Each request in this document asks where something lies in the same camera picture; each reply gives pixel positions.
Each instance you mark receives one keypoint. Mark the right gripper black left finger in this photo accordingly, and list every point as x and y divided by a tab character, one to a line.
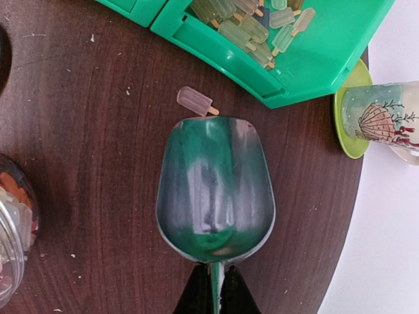
195	296

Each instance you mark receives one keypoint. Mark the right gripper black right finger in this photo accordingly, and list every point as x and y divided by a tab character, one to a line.
235	295

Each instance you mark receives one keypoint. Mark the silver metal scoop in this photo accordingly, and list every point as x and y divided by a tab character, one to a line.
215	202

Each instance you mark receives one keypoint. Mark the clear plastic round container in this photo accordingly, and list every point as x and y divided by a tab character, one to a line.
19	225

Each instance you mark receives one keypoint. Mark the green candy bin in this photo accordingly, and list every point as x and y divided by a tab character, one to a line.
142	12
316	64

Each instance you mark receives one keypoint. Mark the green saucer plate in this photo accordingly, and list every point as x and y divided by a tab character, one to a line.
360	76

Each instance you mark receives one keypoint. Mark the stray popsicle candy piece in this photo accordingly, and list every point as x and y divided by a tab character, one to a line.
196	102

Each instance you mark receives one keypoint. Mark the patterned ceramic mug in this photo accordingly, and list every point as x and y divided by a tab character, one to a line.
384	113

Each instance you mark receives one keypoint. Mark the gold round lid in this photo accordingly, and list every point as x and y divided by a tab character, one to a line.
6	58

